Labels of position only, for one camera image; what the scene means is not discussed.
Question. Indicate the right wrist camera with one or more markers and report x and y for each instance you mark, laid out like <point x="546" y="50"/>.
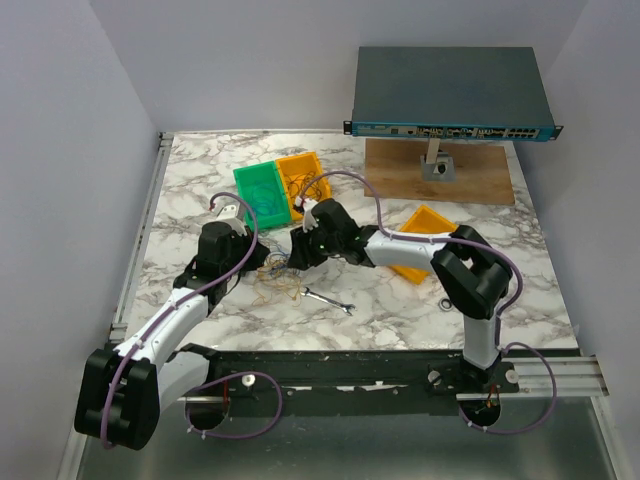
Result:
<point x="304" y="206"/>

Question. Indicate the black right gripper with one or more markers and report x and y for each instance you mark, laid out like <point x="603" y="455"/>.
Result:
<point x="301" y="257"/>

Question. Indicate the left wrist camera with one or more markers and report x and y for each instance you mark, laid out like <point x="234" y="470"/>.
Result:
<point x="233" y="216"/>

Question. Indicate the wooden base board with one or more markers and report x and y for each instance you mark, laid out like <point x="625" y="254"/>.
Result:
<point x="393" y="168"/>

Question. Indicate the green plastic bin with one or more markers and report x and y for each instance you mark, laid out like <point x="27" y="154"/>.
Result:
<point x="261" y="187"/>

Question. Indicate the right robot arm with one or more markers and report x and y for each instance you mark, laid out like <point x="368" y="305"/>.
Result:
<point x="475" y="276"/>

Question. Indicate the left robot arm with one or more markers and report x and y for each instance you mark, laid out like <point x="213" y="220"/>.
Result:
<point x="125" y="388"/>

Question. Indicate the blue network switch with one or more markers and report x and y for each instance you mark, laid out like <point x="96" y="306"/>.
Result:
<point x="459" y="93"/>

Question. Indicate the small silver open-end wrench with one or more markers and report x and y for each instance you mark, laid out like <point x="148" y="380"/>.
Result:
<point x="345" y="307"/>

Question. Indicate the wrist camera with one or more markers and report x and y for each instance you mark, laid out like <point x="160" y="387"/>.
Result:
<point x="304" y="206"/>
<point x="233" y="216"/>

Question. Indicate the loose yellow plastic bin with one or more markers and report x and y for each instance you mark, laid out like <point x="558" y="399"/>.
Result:
<point x="423" y="221"/>

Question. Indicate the black mounting rail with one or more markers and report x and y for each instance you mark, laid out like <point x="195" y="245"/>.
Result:
<point x="257" y="384"/>

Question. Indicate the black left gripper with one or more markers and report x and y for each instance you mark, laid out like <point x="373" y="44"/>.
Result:
<point x="258" y="257"/>

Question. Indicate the grey switch stand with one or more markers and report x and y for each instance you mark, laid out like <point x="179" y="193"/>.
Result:
<point x="436" y="164"/>

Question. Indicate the silver ratchet wrench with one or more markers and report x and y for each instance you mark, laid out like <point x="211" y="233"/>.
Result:
<point x="445" y="304"/>

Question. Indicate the orange plastic bin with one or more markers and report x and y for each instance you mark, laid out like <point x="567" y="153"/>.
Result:
<point x="295" y="173"/>

